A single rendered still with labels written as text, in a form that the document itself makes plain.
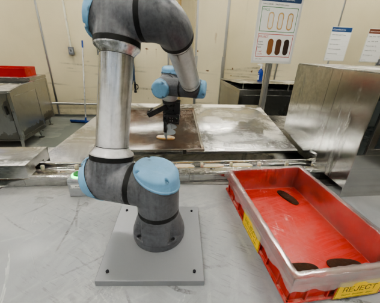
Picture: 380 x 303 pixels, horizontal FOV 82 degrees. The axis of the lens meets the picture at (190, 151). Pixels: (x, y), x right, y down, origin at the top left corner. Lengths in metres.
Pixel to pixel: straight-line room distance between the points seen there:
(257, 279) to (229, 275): 0.07
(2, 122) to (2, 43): 2.04
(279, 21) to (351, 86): 0.98
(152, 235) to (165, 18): 0.53
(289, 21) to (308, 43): 3.46
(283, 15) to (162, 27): 1.43
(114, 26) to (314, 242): 0.81
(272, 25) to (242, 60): 2.99
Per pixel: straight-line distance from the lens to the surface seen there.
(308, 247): 0.80
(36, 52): 5.14
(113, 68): 0.59
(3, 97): 3.59
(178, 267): 0.64
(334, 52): 5.73
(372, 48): 6.25
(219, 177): 0.98
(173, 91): 0.92
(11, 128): 3.69
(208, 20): 4.38
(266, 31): 1.86
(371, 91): 1.00
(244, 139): 1.26
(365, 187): 1.16
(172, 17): 0.59
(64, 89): 5.06
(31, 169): 1.10
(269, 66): 1.91
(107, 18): 0.61
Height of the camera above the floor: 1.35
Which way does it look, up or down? 25 degrees down
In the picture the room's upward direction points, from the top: 2 degrees clockwise
